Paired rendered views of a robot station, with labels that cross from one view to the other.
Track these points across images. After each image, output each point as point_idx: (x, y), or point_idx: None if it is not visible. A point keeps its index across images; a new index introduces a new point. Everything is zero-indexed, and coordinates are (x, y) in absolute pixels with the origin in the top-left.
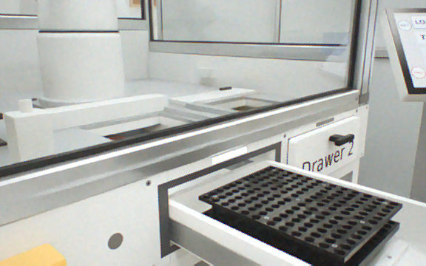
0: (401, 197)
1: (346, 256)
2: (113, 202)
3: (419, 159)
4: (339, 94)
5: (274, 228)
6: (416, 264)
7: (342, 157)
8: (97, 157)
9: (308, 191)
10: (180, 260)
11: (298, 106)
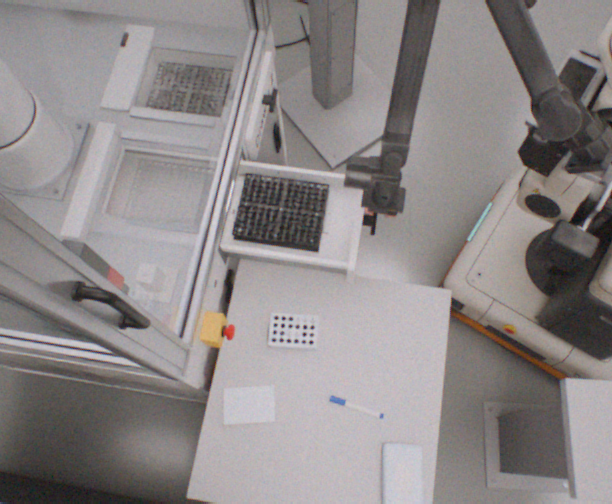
0: (326, 173)
1: (318, 245)
2: (211, 276)
3: None
4: (256, 57)
5: (283, 241)
6: (340, 207)
7: (269, 93)
8: (204, 274)
9: (282, 196)
10: None
11: (243, 117)
